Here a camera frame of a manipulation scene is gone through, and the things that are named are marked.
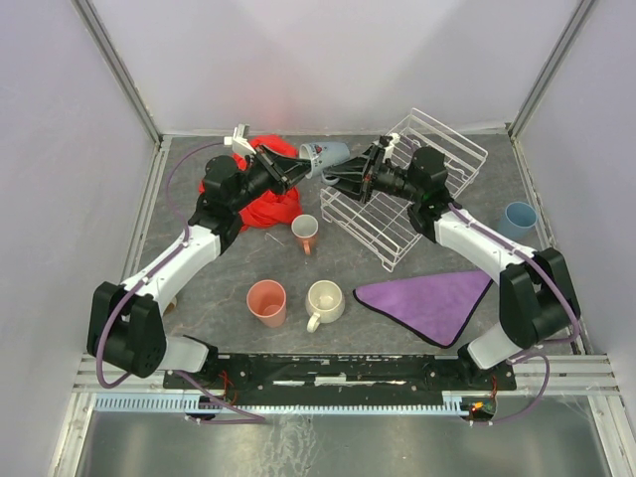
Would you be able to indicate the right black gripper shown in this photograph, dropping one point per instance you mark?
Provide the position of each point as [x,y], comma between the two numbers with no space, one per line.
[371,172]

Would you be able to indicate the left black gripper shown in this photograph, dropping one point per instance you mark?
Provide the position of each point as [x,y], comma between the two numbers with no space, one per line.
[272,166]

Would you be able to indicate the light blue ceramic mug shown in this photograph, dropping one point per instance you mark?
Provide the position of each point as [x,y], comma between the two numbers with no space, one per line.
[322,156]

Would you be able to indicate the salmon pink ceramic mug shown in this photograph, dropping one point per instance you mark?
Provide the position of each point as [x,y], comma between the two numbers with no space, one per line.
[305,229]

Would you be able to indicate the beige cup behind arm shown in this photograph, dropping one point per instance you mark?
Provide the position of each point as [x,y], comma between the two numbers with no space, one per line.
[171,305]

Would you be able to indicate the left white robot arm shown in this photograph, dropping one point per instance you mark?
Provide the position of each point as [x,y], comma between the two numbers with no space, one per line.
[126,328]

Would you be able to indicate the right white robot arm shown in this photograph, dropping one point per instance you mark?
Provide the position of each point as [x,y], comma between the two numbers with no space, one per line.
[536,295]

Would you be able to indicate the red crumpled cloth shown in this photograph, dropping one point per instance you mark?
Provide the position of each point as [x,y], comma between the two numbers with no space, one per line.
[270,209]

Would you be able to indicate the cream ceramic mug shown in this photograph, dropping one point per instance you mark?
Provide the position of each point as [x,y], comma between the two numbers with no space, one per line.
[324,303]

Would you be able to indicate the pink plastic tumbler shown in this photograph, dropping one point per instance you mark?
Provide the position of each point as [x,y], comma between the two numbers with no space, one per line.
[266,301]

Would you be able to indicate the purple microfiber cloth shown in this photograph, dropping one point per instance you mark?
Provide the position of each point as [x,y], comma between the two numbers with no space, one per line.
[436,308]

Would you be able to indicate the blue plastic cup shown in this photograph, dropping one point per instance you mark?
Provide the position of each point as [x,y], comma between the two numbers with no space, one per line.
[518,220]

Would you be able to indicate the white wire dish rack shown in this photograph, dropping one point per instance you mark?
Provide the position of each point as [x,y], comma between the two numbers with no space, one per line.
[388,226]

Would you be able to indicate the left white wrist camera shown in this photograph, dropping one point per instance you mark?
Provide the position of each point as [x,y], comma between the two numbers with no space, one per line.
[238,141]

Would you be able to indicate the black mounting base plate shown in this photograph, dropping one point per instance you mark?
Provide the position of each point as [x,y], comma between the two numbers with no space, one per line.
[330,380]

